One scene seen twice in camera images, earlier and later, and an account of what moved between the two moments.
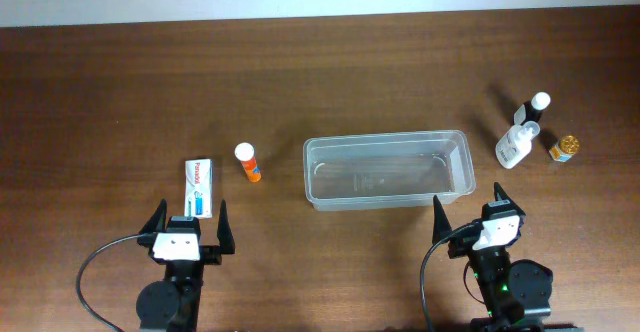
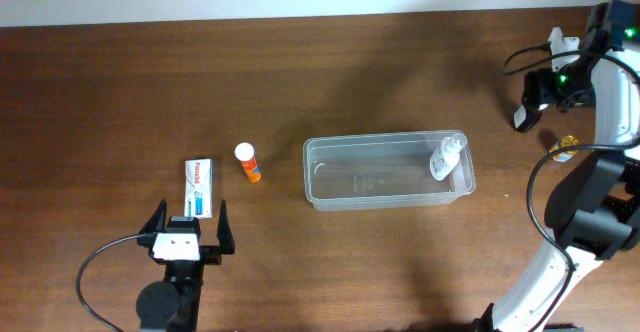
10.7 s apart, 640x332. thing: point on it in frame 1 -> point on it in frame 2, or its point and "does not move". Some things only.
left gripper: [213, 254] does not move
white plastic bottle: [516, 144] -> [447, 156]
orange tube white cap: [245, 153] does not move
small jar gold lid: [564, 148] does not move
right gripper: [462, 243] -> [540, 91]
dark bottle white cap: [531, 110] does not move
